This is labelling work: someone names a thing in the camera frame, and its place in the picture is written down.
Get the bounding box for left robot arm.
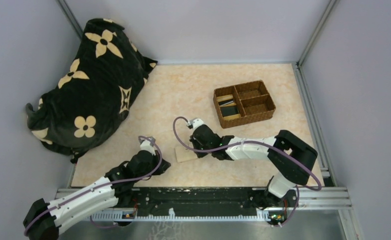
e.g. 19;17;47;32
23;150;171;240

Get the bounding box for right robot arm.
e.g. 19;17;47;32
189;124;318;205

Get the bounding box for cards in basket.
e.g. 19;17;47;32
216;94;241;121

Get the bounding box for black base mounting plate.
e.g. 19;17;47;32
117;187;297;221

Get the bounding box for brown woven divided basket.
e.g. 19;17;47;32
213;80;276;129

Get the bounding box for black floral blanket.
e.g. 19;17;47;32
25;18;158;164

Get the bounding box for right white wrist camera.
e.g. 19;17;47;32
186;118;205;131

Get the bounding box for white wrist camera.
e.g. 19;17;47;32
138;136;156;156
186;118;205;131

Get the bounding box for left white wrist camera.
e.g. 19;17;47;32
138;136;156;156

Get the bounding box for aluminium frame rail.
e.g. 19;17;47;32
292;0;353;211

